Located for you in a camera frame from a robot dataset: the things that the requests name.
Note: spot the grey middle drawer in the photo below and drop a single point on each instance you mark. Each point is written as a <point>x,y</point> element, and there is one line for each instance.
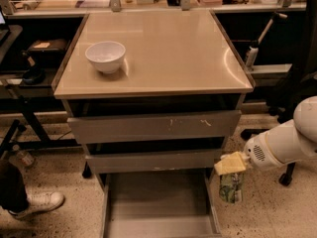
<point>153,161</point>

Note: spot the grey open bottom drawer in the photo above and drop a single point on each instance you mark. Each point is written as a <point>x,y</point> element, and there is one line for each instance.
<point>172,204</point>

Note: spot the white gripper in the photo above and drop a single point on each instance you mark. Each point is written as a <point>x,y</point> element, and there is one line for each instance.
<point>260,152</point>

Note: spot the black round object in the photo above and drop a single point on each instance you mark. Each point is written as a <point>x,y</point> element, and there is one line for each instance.
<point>34,76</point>

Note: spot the grey drawer cabinet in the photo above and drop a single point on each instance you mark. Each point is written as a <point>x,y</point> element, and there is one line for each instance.
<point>175,62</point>

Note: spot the grey top drawer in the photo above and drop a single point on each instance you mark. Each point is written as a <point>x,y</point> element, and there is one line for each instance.
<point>154,127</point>

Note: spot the plastic water bottle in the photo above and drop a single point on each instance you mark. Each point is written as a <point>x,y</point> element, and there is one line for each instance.
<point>25,157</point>

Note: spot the white handled tool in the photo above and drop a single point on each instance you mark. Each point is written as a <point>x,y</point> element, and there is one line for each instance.
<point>253,49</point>

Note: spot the green soda can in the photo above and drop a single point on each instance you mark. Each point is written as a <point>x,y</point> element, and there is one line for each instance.
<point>231,187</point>

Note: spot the white sneaker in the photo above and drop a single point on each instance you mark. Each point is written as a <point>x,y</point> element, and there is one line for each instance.
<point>40,203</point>

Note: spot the black box with label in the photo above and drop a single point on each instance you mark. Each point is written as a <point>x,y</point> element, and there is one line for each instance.
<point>48,49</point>

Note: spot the white ceramic bowl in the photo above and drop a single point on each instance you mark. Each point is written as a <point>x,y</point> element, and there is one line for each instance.
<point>106,57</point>

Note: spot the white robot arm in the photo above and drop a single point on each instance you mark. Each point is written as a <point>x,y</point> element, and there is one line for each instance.
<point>289,142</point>

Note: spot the black office chair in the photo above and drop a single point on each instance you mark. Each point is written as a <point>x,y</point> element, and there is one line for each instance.
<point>301,81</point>

